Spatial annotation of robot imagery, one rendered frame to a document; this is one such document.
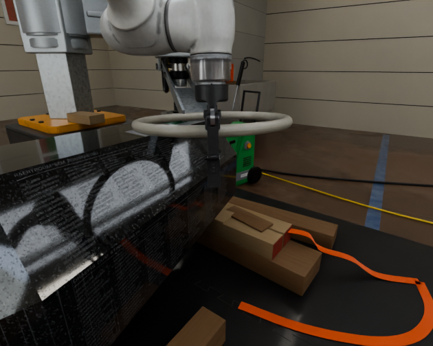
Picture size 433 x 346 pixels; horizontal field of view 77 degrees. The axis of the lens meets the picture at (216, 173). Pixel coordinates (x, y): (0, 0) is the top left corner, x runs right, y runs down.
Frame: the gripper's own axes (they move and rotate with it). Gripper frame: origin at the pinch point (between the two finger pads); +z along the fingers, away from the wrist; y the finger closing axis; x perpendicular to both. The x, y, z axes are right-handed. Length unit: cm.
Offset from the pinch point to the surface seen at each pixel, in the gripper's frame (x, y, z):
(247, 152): -32, 184, 40
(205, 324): 5, 20, 70
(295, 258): -42, 58, 67
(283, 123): -18.5, 7.1, -10.2
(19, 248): 46.5, -6.8, 15.8
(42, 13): 85, 95, -58
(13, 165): 56, 11, 0
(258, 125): -11.1, 1.4, -10.5
